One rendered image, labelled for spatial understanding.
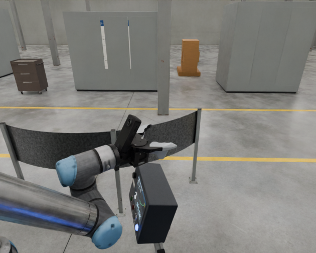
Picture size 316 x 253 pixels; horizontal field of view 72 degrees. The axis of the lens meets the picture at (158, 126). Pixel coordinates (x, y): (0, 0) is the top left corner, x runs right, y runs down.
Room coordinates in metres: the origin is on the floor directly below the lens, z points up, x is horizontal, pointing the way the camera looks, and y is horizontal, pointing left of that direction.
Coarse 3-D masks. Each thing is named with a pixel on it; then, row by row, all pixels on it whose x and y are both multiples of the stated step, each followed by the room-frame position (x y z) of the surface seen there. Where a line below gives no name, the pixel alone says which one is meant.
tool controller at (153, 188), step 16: (144, 176) 0.69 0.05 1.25; (160, 176) 0.71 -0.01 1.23; (144, 192) 0.60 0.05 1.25; (160, 192) 0.61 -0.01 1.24; (144, 208) 0.56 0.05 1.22; (160, 208) 0.55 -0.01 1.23; (176, 208) 0.56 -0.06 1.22; (144, 224) 0.53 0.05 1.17; (160, 224) 0.55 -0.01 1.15; (144, 240) 0.53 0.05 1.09; (160, 240) 0.55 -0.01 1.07
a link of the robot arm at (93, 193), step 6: (90, 186) 0.48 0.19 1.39; (96, 186) 0.50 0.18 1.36; (72, 192) 0.47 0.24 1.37; (78, 192) 0.46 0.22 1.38; (84, 192) 0.46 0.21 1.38; (90, 192) 0.47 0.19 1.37; (96, 192) 0.48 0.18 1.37; (84, 198) 0.45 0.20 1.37; (90, 198) 0.44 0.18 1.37; (102, 198) 0.46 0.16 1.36
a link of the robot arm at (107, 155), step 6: (96, 150) 0.53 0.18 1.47; (102, 150) 0.53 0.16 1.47; (108, 150) 0.54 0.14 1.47; (102, 156) 0.51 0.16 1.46; (108, 156) 0.52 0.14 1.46; (114, 156) 0.53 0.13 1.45; (102, 162) 0.50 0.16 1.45; (108, 162) 0.51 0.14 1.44; (114, 162) 0.52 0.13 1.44; (108, 168) 0.50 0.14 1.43
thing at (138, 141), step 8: (136, 136) 0.62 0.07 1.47; (112, 144) 0.57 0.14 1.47; (136, 144) 0.58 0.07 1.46; (144, 144) 0.58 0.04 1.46; (120, 152) 0.56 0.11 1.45; (128, 152) 0.57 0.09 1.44; (136, 152) 0.57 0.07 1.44; (120, 160) 0.56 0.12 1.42; (128, 160) 0.57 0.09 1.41; (136, 160) 0.57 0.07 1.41; (144, 160) 0.60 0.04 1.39
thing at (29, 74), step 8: (16, 64) 5.75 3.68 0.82; (24, 64) 5.75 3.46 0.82; (32, 64) 5.76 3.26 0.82; (40, 64) 5.93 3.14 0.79; (16, 72) 5.75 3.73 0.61; (24, 72) 5.76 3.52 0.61; (32, 72) 5.76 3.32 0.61; (40, 72) 5.94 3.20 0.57; (16, 80) 5.75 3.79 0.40; (24, 80) 5.75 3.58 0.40; (32, 80) 5.76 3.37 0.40; (40, 80) 5.84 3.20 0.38; (24, 88) 5.75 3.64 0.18; (32, 88) 5.76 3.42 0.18; (40, 88) 5.77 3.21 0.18
